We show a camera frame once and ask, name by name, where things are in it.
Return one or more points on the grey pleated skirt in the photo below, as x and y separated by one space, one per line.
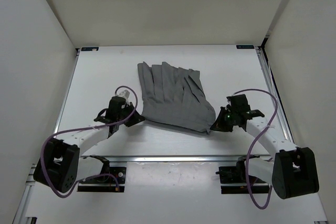
175 96

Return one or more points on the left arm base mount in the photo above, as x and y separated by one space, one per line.
98 175

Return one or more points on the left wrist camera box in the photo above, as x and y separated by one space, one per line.
123 94

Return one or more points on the blue label left corner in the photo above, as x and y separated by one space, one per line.
89 48

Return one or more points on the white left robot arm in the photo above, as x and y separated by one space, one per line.
62 166

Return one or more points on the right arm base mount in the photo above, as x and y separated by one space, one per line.
233 180

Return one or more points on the blue label right corner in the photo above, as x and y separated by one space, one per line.
245 47

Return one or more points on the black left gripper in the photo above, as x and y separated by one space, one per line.
135 118

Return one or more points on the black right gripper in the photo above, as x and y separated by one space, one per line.
219 125

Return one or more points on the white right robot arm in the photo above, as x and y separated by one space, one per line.
292 170

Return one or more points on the aluminium frame rail right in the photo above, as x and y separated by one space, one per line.
271 86

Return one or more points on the blue label corner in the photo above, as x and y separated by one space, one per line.
89 48
245 47

